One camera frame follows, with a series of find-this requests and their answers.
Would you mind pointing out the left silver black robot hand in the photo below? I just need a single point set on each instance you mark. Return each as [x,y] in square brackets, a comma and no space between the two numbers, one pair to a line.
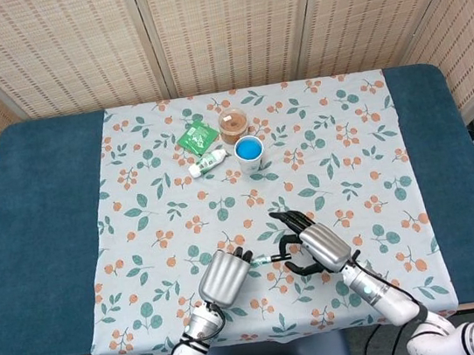
[224,276]

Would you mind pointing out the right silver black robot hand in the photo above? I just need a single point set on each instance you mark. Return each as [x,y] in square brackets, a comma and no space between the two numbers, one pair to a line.
[324,247]

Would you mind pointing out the green white marker pen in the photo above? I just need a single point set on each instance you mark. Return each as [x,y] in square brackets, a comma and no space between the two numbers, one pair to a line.
[260,261]

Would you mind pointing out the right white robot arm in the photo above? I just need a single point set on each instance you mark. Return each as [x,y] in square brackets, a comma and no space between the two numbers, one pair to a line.
[396,303]

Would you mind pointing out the floral print tablecloth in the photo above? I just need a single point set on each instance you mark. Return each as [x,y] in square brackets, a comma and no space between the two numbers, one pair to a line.
[264,182]

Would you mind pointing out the white paper cup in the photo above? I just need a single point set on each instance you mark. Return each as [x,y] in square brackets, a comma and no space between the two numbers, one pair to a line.
[251,162]

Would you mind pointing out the white bottle green label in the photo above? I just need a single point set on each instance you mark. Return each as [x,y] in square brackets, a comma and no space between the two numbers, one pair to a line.
[208,163]

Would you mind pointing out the green foil packet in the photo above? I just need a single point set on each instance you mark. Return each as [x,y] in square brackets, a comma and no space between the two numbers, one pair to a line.
[198,136]

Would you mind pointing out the clear jar brown contents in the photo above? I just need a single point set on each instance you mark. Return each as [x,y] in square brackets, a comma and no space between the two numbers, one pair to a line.
[233,126]

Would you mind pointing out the dark blue table cover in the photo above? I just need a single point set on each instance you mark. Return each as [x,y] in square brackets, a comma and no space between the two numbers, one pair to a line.
[36,192]

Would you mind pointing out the woven bamboo folding screen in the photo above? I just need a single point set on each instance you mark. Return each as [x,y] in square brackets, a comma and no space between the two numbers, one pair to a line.
[224,24]

